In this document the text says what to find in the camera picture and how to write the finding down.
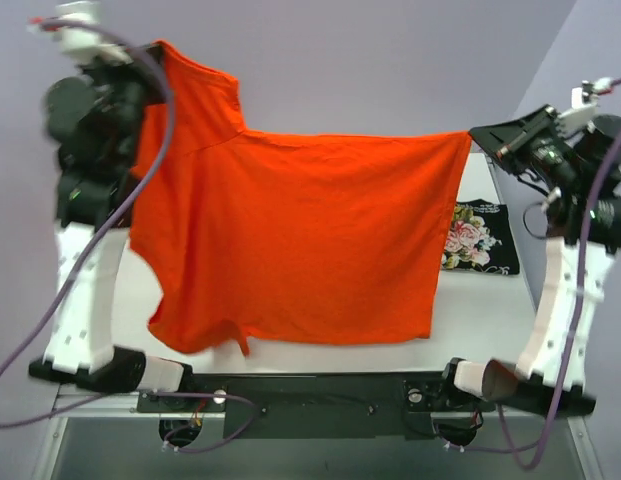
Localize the orange t-shirt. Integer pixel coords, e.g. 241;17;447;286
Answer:
130;43;471;354

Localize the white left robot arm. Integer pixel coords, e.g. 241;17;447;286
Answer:
28;43;196;412

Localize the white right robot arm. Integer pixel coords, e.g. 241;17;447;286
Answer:
436;105;621;417

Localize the black floral t-shirt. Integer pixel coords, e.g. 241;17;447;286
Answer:
441;199;521;276

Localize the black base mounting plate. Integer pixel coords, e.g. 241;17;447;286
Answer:
137;371;495;440

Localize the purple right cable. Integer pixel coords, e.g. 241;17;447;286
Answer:
439;74;621;471

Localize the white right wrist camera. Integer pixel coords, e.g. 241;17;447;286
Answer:
555;77;614;138

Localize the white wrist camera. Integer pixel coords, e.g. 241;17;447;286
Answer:
28;1;132;67
555;77;614;138

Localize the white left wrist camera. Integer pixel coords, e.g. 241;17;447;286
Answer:
28;1;132;67

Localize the aluminium front rail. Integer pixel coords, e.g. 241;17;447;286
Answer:
49;384;589;420

